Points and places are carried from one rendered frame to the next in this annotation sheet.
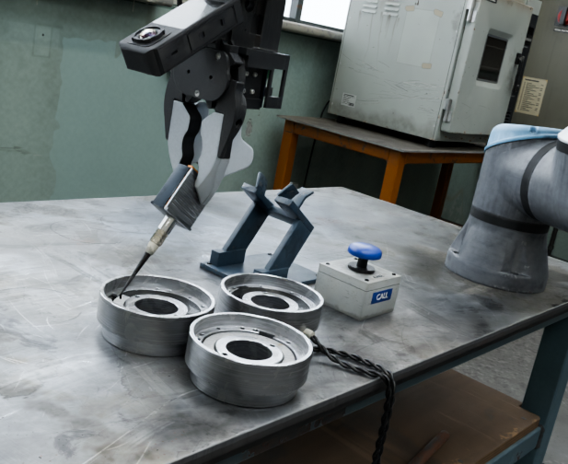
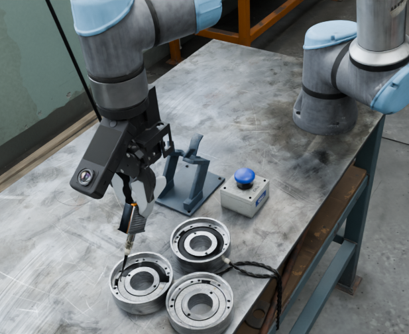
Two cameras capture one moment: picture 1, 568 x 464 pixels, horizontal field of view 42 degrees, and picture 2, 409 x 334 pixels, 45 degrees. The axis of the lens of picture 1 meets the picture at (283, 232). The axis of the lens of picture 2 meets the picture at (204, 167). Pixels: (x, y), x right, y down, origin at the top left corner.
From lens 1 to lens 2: 41 cm
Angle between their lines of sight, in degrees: 25
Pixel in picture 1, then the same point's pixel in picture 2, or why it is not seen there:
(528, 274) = (345, 121)
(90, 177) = (40, 35)
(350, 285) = (241, 201)
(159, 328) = (150, 305)
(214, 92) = (133, 173)
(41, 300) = (77, 284)
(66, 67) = not seen: outside the picture
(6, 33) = not seen: outside the picture
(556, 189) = (353, 85)
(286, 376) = (224, 323)
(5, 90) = not seen: outside the picture
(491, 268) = (321, 124)
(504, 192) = (321, 79)
